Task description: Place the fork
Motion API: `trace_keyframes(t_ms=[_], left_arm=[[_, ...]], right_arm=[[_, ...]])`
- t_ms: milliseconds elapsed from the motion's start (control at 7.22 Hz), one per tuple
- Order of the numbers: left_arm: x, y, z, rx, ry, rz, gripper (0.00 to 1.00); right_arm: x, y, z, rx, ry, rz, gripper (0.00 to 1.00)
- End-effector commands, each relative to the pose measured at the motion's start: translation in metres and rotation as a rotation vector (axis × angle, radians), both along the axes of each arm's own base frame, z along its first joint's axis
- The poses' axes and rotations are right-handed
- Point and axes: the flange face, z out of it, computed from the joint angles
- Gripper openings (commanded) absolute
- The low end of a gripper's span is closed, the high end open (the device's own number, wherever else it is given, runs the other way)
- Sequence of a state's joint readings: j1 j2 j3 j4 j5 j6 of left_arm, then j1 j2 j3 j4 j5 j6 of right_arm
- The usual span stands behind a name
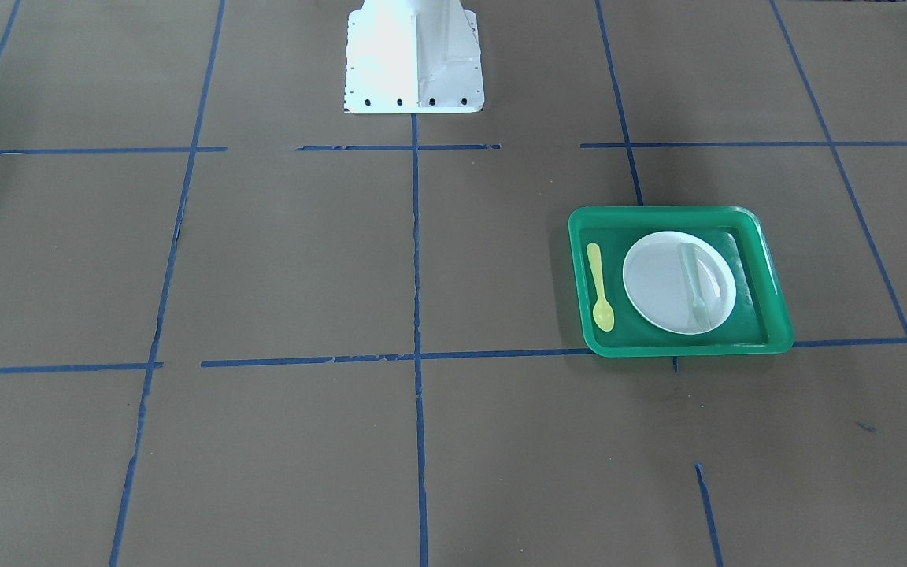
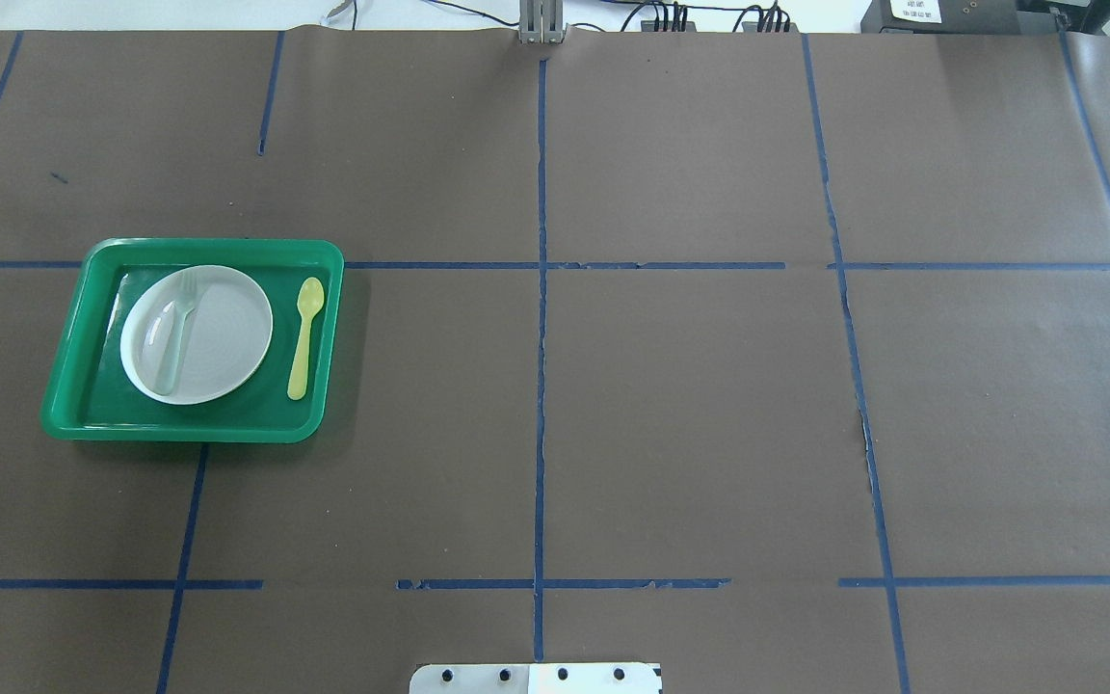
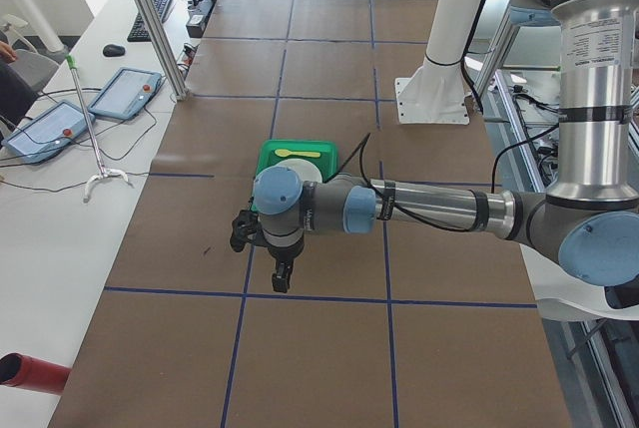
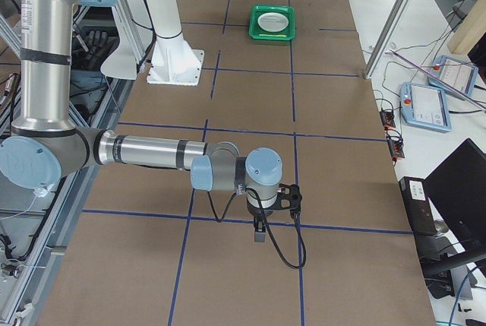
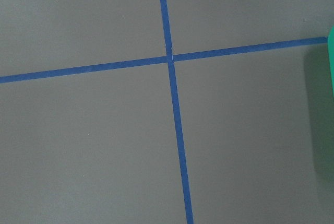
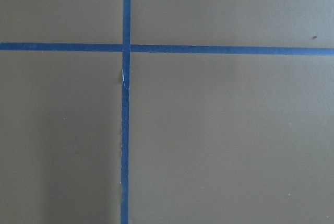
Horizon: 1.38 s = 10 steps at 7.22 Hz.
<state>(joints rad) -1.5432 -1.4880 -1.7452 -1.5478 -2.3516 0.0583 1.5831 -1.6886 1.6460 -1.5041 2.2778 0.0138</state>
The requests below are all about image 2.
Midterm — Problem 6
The translucent pale green fork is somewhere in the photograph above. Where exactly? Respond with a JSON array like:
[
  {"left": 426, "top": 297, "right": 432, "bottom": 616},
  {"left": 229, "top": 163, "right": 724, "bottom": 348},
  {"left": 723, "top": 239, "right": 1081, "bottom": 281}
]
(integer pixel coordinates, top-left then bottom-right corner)
[{"left": 153, "top": 268, "right": 198, "bottom": 395}]

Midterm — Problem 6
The yellow plastic spoon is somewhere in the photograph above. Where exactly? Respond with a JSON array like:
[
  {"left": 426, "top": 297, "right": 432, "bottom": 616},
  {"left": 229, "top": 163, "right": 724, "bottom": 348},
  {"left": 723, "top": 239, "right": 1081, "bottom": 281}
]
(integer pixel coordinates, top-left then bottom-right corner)
[{"left": 286, "top": 276, "right": 326, "bottom": 401}]

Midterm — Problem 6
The brown paper table cover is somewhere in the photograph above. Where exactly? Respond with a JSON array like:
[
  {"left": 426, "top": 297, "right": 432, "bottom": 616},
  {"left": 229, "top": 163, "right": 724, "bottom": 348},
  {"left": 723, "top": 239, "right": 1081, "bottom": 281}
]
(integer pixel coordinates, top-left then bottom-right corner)
[{"left": 0, "top": 26, "right": 1110, "bottom": 693}]

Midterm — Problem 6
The white round plate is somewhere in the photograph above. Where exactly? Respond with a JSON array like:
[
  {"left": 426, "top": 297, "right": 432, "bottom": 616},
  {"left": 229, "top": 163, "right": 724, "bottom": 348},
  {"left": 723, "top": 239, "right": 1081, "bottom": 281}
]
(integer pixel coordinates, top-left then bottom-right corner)
[{"left": 119, "top": 265, "right": 274, "bottom": 406}]

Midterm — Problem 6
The green plastic tray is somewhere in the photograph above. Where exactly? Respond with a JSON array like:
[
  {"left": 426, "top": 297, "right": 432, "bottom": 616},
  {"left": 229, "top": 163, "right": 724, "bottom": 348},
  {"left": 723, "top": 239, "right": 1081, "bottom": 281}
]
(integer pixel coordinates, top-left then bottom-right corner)
[{"left": 40, "top": 238, "right": 344, "bottom": 443}]

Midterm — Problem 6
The black electronics box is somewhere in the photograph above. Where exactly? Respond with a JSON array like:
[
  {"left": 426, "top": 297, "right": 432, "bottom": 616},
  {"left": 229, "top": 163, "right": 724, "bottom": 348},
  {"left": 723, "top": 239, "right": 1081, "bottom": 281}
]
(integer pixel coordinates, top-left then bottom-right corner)
[{"left": 859, "top": 1, "right": 1021, "bottom": 36}]

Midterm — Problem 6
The aluminium frame post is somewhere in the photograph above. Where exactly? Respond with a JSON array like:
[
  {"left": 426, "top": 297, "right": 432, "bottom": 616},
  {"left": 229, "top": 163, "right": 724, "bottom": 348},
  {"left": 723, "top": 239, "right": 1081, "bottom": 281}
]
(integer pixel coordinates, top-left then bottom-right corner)
[{"left": 518, "top": 0, "right": 568, "bottom": 46}]

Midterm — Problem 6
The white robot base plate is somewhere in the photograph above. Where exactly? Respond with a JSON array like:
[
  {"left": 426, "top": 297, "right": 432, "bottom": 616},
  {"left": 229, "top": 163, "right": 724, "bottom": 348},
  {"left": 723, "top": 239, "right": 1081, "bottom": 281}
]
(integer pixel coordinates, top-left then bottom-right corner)
[{"left": 408, "top": 662, "right": 664, "bottom": 693}]

